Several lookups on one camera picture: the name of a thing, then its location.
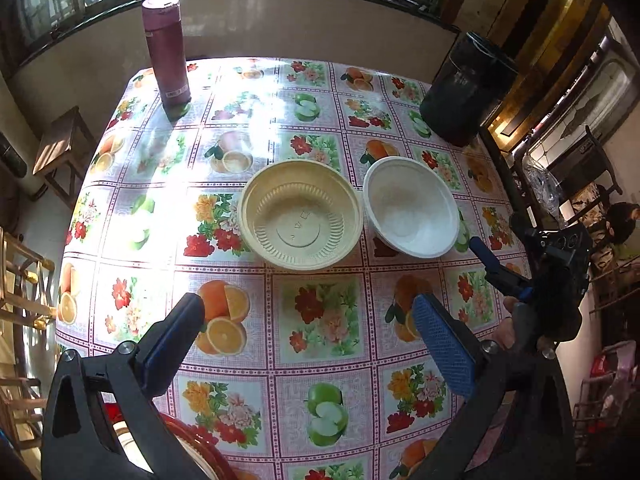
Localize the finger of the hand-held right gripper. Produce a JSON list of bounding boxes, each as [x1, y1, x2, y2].
[[484, 267, 534, 304], [468, 236, 506, 273]]

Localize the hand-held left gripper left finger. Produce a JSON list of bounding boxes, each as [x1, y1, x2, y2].
[[41, 292, 207, 480]]

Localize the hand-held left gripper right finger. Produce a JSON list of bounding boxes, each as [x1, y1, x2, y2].
[[411, 292, 576, 480]]

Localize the large red flower-shaped plate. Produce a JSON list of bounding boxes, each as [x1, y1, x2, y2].
[[102, 402, 238, 480]]

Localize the beige plastic bowl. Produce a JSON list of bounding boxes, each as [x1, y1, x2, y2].
[[237, 159, 364, 274]]

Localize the person's right hand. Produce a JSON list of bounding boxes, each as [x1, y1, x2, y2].
[[491, 296, 521, 352]]

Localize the clear plastic bag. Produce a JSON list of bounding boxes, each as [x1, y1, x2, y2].
[[521, 154, 562, 217]]

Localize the dark wooden armchair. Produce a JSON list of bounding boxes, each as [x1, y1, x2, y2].
[[479, 124, 624, 241]]

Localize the fruit and flower tablecloth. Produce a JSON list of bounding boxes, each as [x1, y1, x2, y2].
[[54, 57, 533, 480]]

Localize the wooden chair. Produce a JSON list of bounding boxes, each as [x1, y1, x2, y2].
[[0, 226, 57, 333]]

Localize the black cylindrical bin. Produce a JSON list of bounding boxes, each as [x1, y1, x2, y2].
[[419, 31, 519, 148]]

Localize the dark wooden stool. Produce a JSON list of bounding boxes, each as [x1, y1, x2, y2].
[[32, 105, 99, 210]]

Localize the purple thermos bottle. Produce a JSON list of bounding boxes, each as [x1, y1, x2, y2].
[[141, 0, 193, 107]]

